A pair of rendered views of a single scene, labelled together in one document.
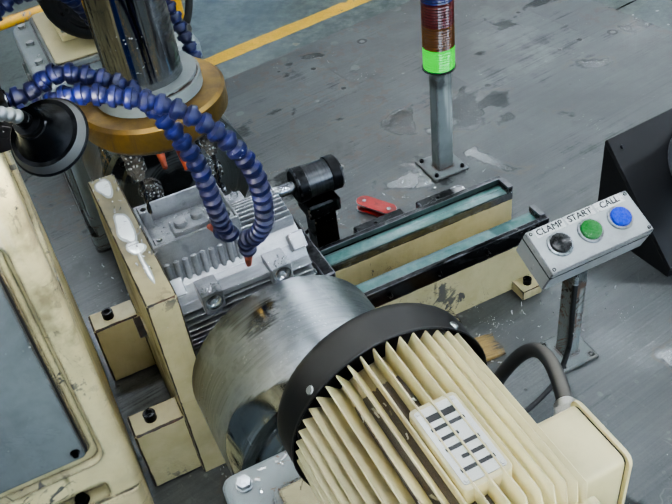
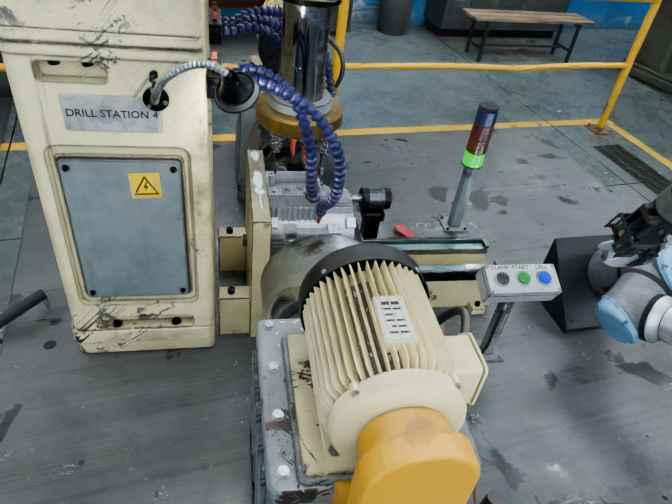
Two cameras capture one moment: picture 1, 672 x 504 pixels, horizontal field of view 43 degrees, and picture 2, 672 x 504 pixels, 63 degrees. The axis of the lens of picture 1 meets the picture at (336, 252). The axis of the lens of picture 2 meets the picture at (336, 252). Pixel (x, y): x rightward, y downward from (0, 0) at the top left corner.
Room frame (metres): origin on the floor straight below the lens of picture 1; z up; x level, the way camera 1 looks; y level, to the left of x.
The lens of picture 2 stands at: (-0.12, -0.04, 1.80)
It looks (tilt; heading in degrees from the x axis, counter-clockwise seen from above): 39 degrees down; 6
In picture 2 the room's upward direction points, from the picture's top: 8 degrees clockwise
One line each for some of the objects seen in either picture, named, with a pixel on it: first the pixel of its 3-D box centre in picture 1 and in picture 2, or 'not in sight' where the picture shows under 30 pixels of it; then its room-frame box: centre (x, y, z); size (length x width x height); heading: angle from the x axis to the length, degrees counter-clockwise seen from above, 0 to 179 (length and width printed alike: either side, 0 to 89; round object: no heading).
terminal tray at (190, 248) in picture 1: (190, 232); (292, 196); (0.92, 0.19, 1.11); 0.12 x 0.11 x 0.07; 111
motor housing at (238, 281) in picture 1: (230, 271); (306, 228); (0.93, 0.16, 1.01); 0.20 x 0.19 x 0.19; 111
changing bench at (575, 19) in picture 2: not in sight; (522, 36); (6.08, -0.98, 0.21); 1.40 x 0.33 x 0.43; 118
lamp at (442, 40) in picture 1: (438, 33); (477, 144); (1.41, -0.24, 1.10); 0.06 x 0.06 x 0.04
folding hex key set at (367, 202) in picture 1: (376, 207); (405, 233); (1.29, -0.09, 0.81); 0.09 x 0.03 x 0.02; 51
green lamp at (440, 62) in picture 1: (438, 55); (473, 157); (1.41, -0.24, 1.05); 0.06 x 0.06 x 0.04
